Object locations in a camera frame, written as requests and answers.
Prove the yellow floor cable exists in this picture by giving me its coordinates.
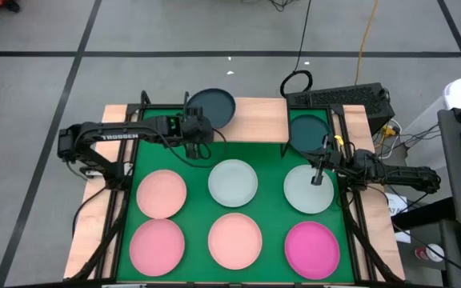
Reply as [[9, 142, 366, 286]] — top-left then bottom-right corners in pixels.
[[353, 0, 382, 86]]

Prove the green table mat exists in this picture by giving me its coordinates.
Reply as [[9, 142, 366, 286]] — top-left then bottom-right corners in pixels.
[[116, 106, 355, 283]]

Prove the magenta plate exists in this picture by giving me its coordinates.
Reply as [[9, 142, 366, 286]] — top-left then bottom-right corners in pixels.
[[284, 221, 341, 281]]

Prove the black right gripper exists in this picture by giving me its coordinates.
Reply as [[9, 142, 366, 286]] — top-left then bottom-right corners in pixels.
[[311, 134, 354, 187]]

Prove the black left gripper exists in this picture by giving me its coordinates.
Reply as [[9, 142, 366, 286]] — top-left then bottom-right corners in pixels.
[[180, 104, 215, 159]]

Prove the white paper sheet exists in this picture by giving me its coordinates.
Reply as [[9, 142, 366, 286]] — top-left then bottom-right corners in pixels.
[[384, 192, 410, 219]]

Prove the black floor cable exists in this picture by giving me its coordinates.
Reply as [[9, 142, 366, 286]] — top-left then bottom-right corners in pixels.
[[279, 0, 314, 99]]

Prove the black arm base cable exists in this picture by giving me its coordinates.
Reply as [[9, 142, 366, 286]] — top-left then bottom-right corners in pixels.
[[71, 184, 108, 238]]

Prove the wooden shelf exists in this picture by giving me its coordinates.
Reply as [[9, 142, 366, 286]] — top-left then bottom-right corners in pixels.
[[210, 97, 291, 158]]

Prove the pink plate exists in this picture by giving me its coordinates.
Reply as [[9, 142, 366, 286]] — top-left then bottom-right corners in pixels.
[[129, 218, 186, 278]]

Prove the pale grey-green plate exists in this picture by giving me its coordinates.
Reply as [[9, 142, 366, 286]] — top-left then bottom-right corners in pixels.
[[283, 164, 335, 215], [207, 158, 259, 209]]

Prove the peach plate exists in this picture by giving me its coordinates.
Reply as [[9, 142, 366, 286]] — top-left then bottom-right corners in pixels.
[[207, 212, 263, 270], [135, 169, 188, 220]]

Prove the black metal table frame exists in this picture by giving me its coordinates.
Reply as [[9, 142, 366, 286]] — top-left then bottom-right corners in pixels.
[[68, 90, 406, 287]]

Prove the red and white cup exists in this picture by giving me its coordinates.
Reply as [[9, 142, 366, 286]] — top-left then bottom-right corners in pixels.
[[414, 242, 446, 264]]

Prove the dark teal plate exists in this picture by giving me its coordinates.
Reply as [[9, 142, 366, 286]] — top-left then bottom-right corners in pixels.
[[185, 87, 237, 130], [289, 114, 333, 154]]

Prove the black computer case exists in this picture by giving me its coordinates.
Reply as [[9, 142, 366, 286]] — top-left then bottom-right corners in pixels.
[[285, 82, 396, 136]]

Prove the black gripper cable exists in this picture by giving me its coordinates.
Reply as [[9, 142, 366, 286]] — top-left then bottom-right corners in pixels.
[[162, 126, 229, 169]]

